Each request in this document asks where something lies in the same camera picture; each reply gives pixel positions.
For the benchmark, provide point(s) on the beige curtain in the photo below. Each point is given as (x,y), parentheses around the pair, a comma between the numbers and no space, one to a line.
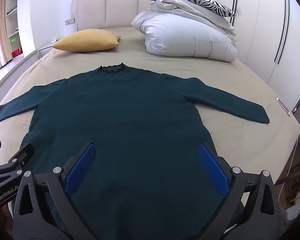
(1,30)

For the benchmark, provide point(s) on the beige upholstered headboard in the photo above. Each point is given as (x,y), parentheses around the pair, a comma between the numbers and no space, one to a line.
(104,14)

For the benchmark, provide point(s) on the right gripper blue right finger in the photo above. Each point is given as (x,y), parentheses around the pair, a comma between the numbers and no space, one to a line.
(217,169)

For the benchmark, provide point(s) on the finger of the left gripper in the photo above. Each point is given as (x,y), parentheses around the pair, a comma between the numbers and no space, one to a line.
(22,157)

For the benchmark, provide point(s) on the beige bed sheet mattress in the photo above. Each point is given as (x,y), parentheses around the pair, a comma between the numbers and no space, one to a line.
(250,145)

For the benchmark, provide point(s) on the mustard yellow cushion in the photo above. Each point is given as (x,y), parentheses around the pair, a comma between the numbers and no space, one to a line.
(88,40)

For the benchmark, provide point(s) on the white folded duvet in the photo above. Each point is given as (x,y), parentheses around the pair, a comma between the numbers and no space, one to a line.
(179,28)

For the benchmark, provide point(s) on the white wardrobe with black handles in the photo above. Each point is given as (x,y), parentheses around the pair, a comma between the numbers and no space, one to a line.
(268,42)

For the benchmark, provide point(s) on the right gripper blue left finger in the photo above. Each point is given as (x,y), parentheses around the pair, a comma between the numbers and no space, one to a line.
(77,167)

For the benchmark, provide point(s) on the wall power socket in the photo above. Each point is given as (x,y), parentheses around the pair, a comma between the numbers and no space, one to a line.
(70,21)

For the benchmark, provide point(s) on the dark green knit sweater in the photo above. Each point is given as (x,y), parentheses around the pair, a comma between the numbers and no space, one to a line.
(146,181)

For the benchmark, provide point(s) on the white wall shelf unit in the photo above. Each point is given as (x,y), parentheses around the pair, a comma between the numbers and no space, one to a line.
(12,28)

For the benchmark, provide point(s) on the red storage box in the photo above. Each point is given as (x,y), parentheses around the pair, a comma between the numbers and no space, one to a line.
(17,52)

